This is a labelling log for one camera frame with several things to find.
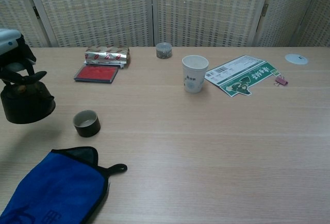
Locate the white round grommet cover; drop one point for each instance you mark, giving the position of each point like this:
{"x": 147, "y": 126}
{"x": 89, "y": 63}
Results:
{"x": 295, "y": 59}

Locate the pink binder clip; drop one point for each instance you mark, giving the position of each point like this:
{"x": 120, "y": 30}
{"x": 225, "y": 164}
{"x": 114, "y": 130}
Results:
{"x": 282, "y": 81}

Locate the dark ceramic tea cup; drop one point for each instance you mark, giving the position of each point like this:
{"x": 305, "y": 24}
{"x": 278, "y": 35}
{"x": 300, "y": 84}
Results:
{"x": 87, "y": 128}

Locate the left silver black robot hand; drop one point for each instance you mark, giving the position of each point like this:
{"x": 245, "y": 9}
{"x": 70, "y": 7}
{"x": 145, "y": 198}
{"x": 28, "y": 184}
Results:
{"x": 15, "y": 56}

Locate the red ink pad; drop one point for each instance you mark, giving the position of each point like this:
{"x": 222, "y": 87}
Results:
{"x": 95, "y": 74}

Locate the silver red foil packet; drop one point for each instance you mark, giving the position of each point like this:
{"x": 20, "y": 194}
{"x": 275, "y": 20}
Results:
{"x": 107, "y": 55}

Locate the green white flat package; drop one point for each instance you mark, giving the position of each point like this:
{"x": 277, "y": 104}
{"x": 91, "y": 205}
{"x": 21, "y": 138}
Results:
{"x": 239, "y": 77}

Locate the black teapot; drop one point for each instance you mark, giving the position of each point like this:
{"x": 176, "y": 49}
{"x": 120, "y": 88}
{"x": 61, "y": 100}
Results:
{"x": 25, "y": 108}

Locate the blue cloth with black trim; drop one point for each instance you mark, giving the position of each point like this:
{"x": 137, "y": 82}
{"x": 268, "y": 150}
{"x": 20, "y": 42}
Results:
{"x": 56, "y": 188}

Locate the woven folding screen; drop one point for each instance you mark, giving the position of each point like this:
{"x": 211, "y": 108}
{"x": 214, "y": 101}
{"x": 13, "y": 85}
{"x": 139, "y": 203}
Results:
{"x": 103, "y": 10}

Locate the white paper cup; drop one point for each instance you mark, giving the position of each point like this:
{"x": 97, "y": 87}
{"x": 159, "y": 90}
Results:
{"x": 193, "y": 79}

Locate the small clear round jar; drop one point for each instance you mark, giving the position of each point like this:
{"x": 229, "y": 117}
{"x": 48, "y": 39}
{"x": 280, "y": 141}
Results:
{"x": 164, "y": 51}

